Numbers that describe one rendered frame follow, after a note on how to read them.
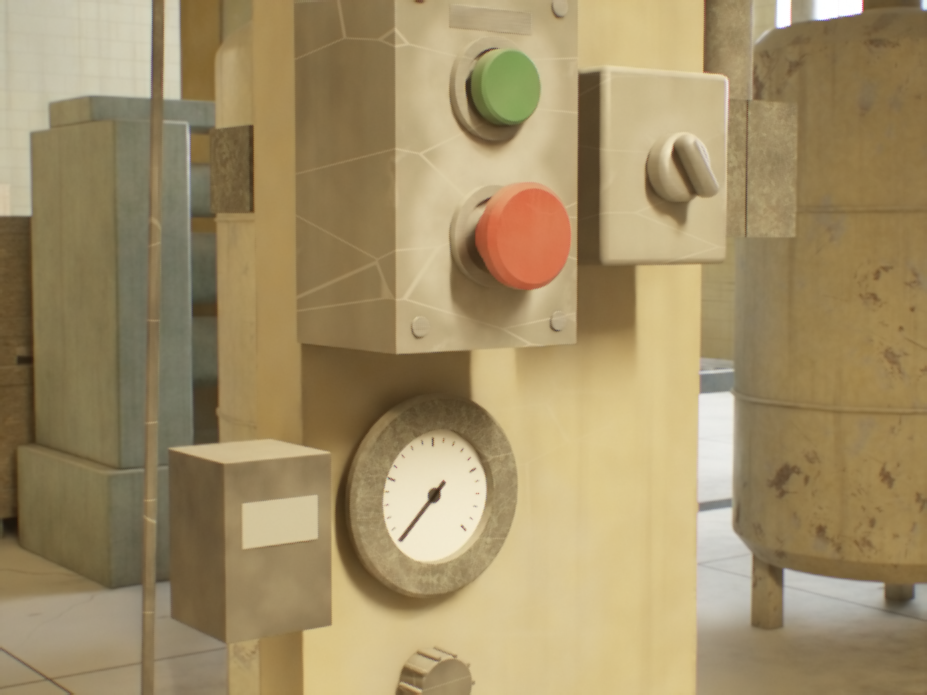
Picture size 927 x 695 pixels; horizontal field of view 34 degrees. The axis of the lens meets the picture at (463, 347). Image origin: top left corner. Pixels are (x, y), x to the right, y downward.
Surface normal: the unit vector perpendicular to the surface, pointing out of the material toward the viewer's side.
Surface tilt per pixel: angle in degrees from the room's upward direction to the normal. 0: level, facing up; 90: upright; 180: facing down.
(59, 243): 90
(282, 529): 90
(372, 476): 90
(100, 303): 90
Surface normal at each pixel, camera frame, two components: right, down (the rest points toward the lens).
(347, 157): -0.81, 0.04
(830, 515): -0.52, 0.07
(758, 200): 0.59, 0.06
